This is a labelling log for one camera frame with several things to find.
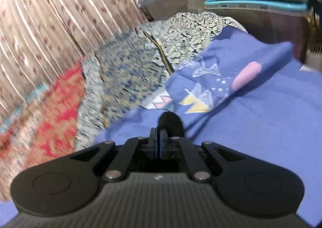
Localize black pants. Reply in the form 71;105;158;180
157;111;185;140

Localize grey patterned blanket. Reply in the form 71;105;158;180
75;12;242;150

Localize red patterned blanket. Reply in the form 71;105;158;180
1;63;85;202

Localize blue printed bedsheet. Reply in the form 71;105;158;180
0;25;322;227

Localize beige floral curtain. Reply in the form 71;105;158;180
1;0;146;120

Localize teal rimmed storage box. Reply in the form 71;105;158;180
204;0;311;62

